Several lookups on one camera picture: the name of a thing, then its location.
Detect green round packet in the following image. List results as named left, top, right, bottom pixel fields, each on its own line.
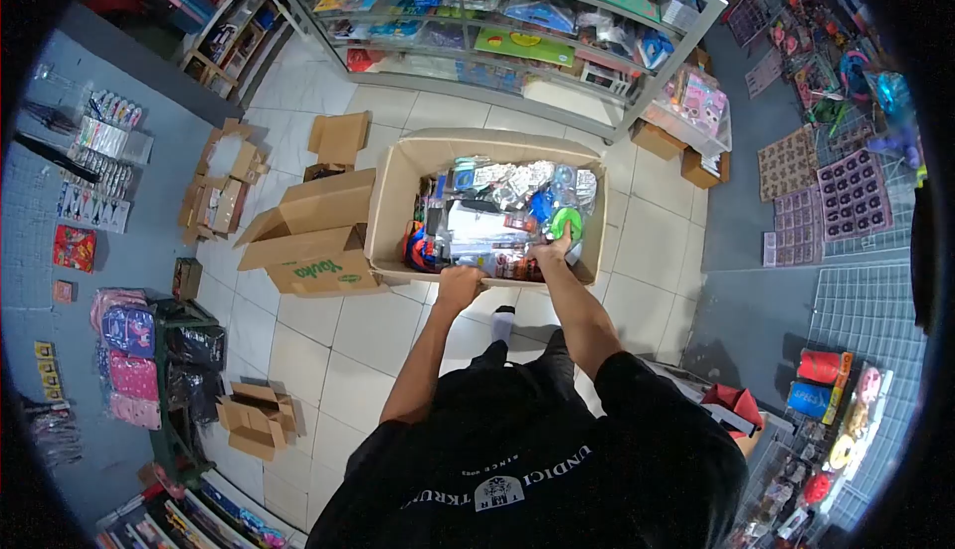
left=548, top=206, right=583, bottom=243

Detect green rack of backpacks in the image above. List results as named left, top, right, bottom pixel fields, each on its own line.
left=90, top=287, right=227, bottom=484

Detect heap of flattened cartons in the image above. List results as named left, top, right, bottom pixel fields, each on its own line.
left=178, top=118, right=271, bottom=246

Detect small dark brown box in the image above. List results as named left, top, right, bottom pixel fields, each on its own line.
left=172, top=257, right=204, bottom=301

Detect empty open cardboard box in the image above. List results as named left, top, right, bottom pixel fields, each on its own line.
left=215, top=381, right=300, bottom=462

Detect person's left hand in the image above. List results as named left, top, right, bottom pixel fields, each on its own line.
left=435, top=265, right=486, bottom=310

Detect wire grid wall of goods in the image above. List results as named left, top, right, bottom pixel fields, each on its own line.
left=725, top=0, right=930, bottom=544

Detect person's body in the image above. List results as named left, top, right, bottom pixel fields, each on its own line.
left=306, top=351, right=749, bottom=549

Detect person's right hand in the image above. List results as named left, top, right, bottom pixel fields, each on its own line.
left=527, top=221, right=577, bottom=267

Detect red bag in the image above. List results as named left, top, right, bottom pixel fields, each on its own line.
left=700, top=382, right=766, bottom=440

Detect closed brown cardboard box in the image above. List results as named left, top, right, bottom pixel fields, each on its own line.
left=630, top=119, right=688, bottom=161

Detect wall display of hanging packets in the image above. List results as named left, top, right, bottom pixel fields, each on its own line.
left=21, top=64, right=155, bottom=275

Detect wooden shelf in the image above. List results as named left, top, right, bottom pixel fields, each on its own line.
left=178, top=0, right=293, bottom=100

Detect brown box with papers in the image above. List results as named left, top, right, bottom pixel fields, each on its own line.
left=679, top=147, right=731, bottom=190

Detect person's legs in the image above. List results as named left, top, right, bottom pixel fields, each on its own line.
left=466, top=305, right=592, bottom=402

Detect pile of packaged goods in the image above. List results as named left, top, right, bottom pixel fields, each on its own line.
left=403, top=155, right=600, bottom=283

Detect large cardboard box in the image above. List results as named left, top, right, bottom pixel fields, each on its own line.
left=365, top=128, right=610, bottom=289

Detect green printed cardboard box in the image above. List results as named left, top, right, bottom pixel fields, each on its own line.
left=234, top=169, right=389, bottom=297

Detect clear bin of pink goods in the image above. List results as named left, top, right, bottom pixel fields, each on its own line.
left=642, top=64, right=733, bottom=158

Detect small open cardboard box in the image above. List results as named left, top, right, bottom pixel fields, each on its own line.
left=303, top=111, right=372, bottom=182

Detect low shelf of books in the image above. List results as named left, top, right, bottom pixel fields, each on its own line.
left=95, top=467, right=308, bottom=549

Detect glass display cabinet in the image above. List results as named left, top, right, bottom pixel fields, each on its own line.
left=257, top=0, right=729, bottom=144

